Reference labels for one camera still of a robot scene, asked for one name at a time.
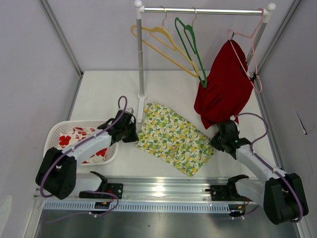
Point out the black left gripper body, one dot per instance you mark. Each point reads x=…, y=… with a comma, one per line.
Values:
x=129, y=135

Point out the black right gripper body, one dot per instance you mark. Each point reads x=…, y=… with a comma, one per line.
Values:
x=218, y=141

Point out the lemon print skirt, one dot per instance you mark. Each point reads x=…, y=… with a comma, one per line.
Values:
x=168, y=136

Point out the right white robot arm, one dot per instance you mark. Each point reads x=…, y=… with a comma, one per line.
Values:
x=280, y=194

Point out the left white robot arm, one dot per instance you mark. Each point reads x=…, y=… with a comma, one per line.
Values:
x=58, y=176

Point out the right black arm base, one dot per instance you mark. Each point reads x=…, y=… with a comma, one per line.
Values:
x=227, y=192

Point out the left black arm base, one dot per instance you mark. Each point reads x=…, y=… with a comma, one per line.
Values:
x=104, y=188

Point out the red skirt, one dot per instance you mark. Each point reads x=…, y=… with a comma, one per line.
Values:
x=228, y=87

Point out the pink clothes hanger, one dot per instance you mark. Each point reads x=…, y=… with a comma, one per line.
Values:
x=255, y=80

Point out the yellow clothes hanger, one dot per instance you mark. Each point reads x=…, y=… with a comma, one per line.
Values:
x=160, y=34

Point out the green clothes hanger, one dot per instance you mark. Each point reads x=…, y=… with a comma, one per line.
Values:
x=191, y=39

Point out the red poppy print cloth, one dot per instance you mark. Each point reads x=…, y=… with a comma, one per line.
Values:
x=77, y=134

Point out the white perforated plastic basket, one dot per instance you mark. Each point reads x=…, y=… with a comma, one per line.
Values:
x=66, y=126

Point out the white metal clothes rack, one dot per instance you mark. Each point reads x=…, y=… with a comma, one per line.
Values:
x=142, y=93

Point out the aluminium mounting rail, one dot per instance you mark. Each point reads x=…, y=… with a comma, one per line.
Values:
x=159, y=188

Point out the white slotted cable duct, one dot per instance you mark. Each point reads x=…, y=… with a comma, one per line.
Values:
x=221, y=208

